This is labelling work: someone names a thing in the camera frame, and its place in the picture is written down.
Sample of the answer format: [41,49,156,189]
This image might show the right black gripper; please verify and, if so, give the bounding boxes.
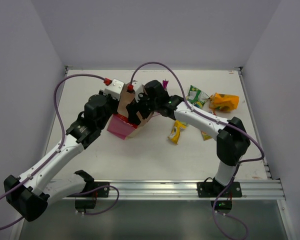
[126,89,160,126]

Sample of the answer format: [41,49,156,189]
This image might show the pink and tan paper bag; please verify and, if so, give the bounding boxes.
[107,86,159,140]

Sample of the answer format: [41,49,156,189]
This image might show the magenta snack pack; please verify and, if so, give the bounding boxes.
[162,79,169,90]

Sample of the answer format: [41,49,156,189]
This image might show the yellow snack pack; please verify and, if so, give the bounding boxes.
[167,120,188,145]

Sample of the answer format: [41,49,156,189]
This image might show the green snack bag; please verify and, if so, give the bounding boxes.
[186,85,210,109]

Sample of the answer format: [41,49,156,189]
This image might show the colourful candy bag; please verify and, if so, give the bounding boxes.
[201,109,216,141]

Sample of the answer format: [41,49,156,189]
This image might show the orange snack bag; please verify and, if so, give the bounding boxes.
[209,92,240,112]

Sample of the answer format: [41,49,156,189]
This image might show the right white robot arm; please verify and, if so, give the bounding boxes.
[126,80,251,197]

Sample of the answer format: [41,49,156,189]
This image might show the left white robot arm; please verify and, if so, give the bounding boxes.
[3,92,120,222]

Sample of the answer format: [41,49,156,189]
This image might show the red snack pack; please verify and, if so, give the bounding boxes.
[114,113,138,129]

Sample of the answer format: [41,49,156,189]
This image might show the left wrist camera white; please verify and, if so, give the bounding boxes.
[103,78,125,101]

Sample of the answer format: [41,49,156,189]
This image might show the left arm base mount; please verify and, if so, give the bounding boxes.
[69,181,110,198]

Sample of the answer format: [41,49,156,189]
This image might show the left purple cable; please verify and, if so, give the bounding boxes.
[0,73,113,231]

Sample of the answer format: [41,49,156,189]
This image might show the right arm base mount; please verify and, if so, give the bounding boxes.
[196,177,243,198]

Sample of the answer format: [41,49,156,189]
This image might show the aluminium front rail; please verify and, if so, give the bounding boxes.
[22,179,286,201]

